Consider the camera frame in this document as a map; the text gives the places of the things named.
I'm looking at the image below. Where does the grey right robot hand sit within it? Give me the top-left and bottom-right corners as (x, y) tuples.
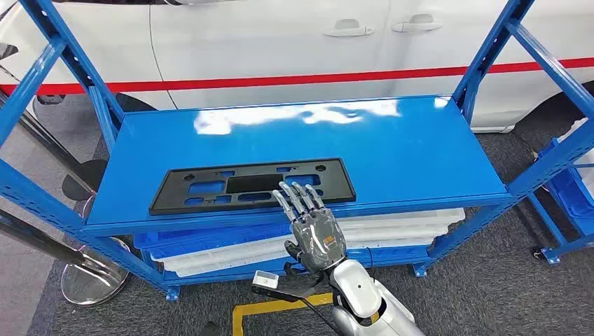
(272, 181), (347, 273)

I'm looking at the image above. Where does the black plastic frame part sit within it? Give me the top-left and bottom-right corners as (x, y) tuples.
(148, 157), (357, 216)

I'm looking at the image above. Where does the blue metal shelf rack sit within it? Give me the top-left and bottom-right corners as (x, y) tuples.
(0, 0), (594, 302)

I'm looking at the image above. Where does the blue wheeled shelf rack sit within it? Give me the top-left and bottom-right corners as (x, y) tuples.
(529, 115), (594, 266)

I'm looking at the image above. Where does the blue plastic crate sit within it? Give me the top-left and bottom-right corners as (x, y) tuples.
(540, 138), (594, 237)
(347, 244), (432, 269)
(133, 223), (294, 260)

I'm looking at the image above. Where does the yellow floor tape square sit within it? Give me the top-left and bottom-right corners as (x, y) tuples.
(232, 292), (335, 336)

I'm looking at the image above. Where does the red barrier belt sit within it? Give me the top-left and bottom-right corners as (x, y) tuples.
(0, 56), (594, 97)

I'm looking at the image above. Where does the white car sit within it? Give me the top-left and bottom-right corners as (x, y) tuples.
(0, 0), (594, 135)

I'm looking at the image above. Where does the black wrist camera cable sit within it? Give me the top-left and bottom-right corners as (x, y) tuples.
(299, 296), (345, 336)

